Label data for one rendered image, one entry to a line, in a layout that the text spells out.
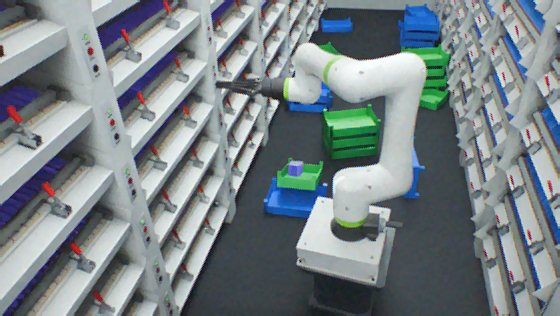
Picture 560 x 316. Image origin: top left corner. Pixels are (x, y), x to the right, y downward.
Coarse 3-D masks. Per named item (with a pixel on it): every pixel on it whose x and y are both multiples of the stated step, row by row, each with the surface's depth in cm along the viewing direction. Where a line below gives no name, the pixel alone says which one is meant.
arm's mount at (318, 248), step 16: (320, 208) 172; (384, 208) 169; (320, 224) 165; (304, 240) 158; (320, 240) 158; (336, 240) 157; (368, 240) 156; (384, 240) 163; (304, 256) 158; (320, 256) 155; (336, 256) 151; (352, 256) 151; (368, 256) 150; (336, 272) 156; (352, 272) 154; (368, 272) 151
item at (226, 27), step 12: (228, 0) 217; (240, 0) 220; (252, 0) 222; (216, 12) 203; (228, 12) 205; (240, 12) 208; (252, 12) 220; (216, 24) 191; (228, 24) 200; (240, 24) 203; (216, 36) 187; (228, 36) 190; (216, 48) 175
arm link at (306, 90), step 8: (288, 80) 170; (296, 80) 167; (304, 80) 165; (312, 80) 165; (288, 88) 168; (296, 88) 167; (304, 88) 166; (312, 88) 166; (320, 88) 169; (288, 96) 170; (296, 96) 169; (304, 96) 167; (312, 96) 167; (304, 104) 171
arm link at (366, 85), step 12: (336, 60) 134; (348, 60) 128; (372, 60) 127; (324, 72) 136; (336, 72) 128; (348, 72) 123; (360, 72) 123; (372, 72) 123; (336, 84) 127; (348, 84) 123; (360, 84) 122; (372, 84) 123; (348, 96) 125; (360, 96) 125; (372, 96) 127
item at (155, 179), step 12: (192, 96) 177; (204, 96) 178; (192, 108) 175; (204, 108) 177; (180, 120) 167; (204, 120) 173; (180, 132) 161; (192, 132) 163; (180, 144) 156; (168, 156) 150; (180, 156) 155; (144, 168) 143; (168, 168) 146; (144, 180) 139; (156, 180) 140; (144, 192) 130; (156, 192) 141
